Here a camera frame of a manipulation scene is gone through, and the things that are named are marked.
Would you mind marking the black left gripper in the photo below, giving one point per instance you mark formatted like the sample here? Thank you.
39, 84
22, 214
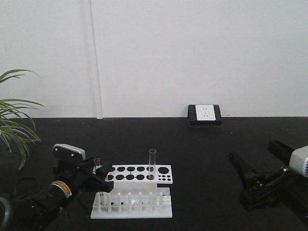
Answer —
82, 176

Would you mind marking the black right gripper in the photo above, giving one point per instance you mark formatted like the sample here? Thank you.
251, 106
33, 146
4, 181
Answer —
261, 191

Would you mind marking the white wall socket black frame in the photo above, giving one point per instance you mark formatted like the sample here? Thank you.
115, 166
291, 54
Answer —
204, 115

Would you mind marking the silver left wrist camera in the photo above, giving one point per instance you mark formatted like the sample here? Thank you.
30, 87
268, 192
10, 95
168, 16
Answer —
68, 153

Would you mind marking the green potted plant leaves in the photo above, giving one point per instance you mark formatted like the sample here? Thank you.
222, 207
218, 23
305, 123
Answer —
17, 128

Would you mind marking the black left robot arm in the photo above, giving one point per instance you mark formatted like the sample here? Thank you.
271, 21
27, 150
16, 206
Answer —
35, 213

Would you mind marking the tall clear test tube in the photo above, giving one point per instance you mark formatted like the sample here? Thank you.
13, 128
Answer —
152, 164

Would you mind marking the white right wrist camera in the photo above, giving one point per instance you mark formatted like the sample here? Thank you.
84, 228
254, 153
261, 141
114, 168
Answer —
299, 161

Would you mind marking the white test tube rack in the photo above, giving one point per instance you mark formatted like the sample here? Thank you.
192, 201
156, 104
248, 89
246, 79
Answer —
137, 193

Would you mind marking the short clear test tube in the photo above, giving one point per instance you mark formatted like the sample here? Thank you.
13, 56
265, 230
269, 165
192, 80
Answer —
97, 163

